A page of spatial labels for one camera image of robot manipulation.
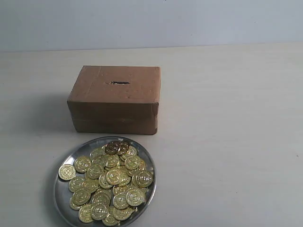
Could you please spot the gold coin lower right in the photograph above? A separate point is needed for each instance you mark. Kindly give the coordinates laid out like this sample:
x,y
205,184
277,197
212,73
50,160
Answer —
x,y
135,197

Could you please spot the gold coin right side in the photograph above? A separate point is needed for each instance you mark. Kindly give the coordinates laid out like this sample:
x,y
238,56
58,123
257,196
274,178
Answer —
x,y
142,178

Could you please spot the gold coin bottom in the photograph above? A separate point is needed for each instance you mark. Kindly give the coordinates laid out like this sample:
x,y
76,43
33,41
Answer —
x,y
99,211

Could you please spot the gold coin upper left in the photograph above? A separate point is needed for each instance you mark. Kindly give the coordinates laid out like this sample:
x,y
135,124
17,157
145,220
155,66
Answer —
x,y
82,163

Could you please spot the gold coin at plate edge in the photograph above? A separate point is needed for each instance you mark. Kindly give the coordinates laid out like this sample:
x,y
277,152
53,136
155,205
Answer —
x,y
66,172

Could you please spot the brown cardboard slotted box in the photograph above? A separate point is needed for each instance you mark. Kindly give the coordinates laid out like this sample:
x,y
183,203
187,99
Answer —
x,y
116,99

